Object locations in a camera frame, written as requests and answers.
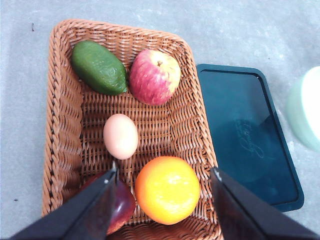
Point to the dark rectangular tray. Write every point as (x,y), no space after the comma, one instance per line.
(248,139)

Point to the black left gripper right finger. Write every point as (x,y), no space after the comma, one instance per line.
(245,215)

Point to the beige egg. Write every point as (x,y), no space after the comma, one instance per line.
(120,136)

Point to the green ceramic bowl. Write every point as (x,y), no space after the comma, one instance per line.
(303,108)

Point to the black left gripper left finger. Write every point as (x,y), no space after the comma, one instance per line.
(86,215)

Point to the red yellow apple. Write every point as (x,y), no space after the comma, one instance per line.
(154,76)

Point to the green avocado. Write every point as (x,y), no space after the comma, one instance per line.
(98,68)

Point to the orange fruit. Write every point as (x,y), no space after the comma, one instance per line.
(167,190)

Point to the brown wicker basket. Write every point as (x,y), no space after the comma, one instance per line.
(130,99)

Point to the dark red plum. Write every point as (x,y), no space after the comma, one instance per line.
(124,204)

